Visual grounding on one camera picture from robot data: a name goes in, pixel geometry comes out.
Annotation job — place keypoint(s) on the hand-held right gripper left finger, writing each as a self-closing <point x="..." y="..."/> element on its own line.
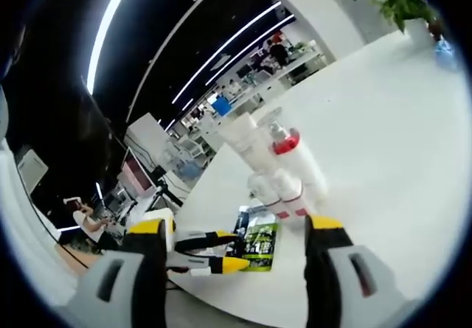
<point x="147" y="287"/>

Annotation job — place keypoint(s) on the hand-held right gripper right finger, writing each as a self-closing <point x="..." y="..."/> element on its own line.
<point x="328" y="287"/>

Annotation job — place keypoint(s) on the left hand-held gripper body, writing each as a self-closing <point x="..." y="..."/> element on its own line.
<point x="172" y="232"/>

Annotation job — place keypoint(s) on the green skincare sachet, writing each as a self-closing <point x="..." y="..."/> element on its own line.
<point x="263" y="239"/>

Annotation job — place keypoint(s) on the small white skincare bottle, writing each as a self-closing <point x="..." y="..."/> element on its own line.
<point x="295" y="199"/>
<point x="274" y="199"/>

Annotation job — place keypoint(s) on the white skincare tube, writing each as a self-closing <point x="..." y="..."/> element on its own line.
<point x="254" y="151"/>

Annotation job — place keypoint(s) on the white red-collar pump skincare bottle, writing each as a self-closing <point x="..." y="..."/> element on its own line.
<point x="306" y="169"/>

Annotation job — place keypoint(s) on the black tripod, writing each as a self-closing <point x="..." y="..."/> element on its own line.
<point x="161" y="186"/>

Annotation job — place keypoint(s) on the blue bin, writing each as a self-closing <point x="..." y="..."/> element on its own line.
<point x="221" y="107"/>

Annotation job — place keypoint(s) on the white ceiling unit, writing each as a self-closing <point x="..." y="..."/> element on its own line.
<point x="33" y="169"/>

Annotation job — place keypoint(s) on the ceiling light strip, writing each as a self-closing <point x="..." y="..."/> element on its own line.
<point x="228" y="48"/>
<point x="243" y="56"/>
<point x="104" y="22"/>

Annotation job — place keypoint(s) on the blue plastic bag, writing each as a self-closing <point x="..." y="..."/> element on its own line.
<point x="444" y="49"/>

